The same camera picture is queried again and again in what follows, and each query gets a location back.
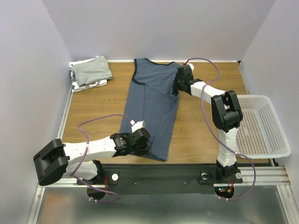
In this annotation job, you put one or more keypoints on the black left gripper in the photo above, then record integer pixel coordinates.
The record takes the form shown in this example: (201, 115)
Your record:
(145, 150)

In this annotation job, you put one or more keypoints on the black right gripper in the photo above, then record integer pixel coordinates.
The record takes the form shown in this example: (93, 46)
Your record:
(176, 83)

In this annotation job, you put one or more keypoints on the blue tank top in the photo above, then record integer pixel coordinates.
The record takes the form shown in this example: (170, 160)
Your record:
(151, 98)

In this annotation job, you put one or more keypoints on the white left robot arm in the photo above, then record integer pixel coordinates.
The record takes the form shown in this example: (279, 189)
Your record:
(58, 160)

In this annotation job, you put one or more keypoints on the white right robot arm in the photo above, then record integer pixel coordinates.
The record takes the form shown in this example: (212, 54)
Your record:
(226, 116)

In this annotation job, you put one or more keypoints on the grey folded tank top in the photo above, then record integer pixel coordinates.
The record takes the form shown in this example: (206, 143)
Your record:
(92, 71)

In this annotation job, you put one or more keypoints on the white plastic basket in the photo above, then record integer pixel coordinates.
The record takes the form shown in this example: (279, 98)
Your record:
(260, 134)

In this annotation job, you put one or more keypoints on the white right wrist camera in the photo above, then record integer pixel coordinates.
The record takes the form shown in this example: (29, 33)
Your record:
(189, 64)

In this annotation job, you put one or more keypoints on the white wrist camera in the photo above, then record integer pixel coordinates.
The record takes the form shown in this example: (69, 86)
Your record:
(137, 125)
(189, 64)

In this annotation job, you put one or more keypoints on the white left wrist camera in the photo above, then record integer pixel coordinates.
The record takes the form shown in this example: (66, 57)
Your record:
(137, 125)

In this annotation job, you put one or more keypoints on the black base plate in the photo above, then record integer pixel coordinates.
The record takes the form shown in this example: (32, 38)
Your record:
(142, 179)

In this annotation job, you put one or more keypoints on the aluminium frame rail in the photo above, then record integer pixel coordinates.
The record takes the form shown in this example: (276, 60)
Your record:
(265, 176)

